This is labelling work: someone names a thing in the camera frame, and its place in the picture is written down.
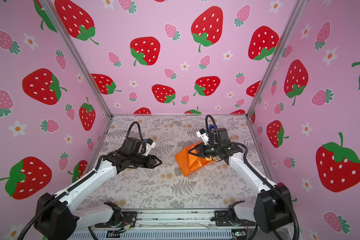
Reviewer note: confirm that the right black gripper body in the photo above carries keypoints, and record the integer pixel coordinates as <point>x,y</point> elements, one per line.
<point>211,150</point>

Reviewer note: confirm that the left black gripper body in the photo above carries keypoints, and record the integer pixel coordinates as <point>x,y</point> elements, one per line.
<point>140,160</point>

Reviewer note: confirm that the orange yellow wrapping paper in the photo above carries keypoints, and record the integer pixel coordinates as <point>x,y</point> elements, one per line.
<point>190,164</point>

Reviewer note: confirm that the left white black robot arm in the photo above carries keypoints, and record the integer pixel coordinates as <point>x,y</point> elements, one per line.
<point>57,216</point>

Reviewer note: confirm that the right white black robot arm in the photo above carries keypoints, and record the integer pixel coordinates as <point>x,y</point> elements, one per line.
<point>273,208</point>

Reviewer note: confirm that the blue tape dispenser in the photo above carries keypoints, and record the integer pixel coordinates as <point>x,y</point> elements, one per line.
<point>212,129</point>

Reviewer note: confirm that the aluminium front frame rail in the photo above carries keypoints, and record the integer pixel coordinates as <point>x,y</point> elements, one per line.
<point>171,224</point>

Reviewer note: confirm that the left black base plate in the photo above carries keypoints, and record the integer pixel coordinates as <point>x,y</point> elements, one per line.
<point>120,220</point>

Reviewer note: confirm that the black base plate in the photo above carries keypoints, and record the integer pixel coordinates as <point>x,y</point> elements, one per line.
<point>120,220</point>
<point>227,218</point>

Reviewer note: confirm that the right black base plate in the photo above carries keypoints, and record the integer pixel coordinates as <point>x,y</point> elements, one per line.
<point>227,218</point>

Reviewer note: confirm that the right aluminium corner post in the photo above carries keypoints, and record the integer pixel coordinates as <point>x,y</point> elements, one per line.
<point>284,38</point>

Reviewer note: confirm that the aluminium corner post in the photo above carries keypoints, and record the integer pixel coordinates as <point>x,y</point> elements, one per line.
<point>284,38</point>
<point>66,38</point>

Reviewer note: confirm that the left aluminium corner post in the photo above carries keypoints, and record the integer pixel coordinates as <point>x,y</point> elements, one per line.
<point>66,38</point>

